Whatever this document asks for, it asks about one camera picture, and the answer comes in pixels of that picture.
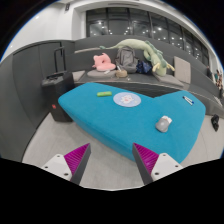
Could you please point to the grey backpack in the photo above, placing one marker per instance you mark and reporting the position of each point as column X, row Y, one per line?
column 126, row 59

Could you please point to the round light blue mouse pad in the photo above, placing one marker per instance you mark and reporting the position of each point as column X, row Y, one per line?
column 127, row 99

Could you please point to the large blue upholstered ottoman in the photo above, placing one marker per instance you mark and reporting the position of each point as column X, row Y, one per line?
column 120, row 127

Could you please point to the small woven basket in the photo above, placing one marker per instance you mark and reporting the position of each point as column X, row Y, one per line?
column 121, row 73

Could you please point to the pink plush pillow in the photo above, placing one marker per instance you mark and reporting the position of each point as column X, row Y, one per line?
column 103, row 62

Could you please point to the green dragon plush toy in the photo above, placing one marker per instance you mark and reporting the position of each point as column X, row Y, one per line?
column 150, row 52

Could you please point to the grey square cushion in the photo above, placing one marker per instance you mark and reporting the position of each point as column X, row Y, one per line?
column 182, row 70

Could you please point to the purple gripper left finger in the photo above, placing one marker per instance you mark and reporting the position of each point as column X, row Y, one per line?
column 71, row 166

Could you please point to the dark blue bag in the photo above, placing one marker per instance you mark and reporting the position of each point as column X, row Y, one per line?
column 143, row 67

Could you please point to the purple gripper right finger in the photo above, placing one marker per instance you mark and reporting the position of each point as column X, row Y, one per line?
column 153, row 166

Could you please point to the black object on floor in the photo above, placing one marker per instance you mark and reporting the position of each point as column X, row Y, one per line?
column 214, row 121

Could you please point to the blue white marker pen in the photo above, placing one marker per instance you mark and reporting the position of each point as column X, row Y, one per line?
column 188, row 100

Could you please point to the green rectangular case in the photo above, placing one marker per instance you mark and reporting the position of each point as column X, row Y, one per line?
column 103, row 94

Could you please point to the grey computer mouse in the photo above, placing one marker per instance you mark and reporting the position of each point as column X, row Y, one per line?
column 163, row 124

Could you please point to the black rolling suitcase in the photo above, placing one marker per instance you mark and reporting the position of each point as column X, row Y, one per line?
column 54, row 86

